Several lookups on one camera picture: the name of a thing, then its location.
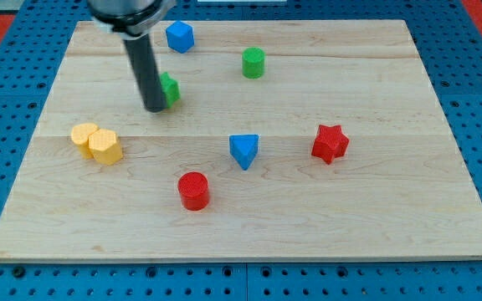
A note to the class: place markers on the red cylinder block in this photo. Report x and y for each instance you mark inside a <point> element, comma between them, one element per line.
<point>193,190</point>

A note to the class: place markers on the red star block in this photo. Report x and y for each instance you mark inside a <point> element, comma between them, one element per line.
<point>330,142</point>

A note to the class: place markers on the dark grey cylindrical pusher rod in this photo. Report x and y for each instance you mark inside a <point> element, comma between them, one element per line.
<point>143,63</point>

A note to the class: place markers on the yellow hexagon block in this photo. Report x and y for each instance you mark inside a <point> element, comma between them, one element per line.
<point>105,147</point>

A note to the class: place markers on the blue cube block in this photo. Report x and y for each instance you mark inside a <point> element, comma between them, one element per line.
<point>180,37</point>

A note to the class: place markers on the green cylinder block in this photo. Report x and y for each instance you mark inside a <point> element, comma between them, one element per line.
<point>253,63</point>

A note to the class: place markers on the green star block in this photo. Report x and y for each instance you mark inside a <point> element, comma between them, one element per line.
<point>170,88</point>

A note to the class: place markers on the blue triangle block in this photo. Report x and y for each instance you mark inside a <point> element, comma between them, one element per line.
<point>244,148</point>

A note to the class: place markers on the yellow cylinder block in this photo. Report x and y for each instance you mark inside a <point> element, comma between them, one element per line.
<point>80,137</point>

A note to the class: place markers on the light wooden board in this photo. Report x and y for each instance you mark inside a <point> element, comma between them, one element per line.
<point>293,141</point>

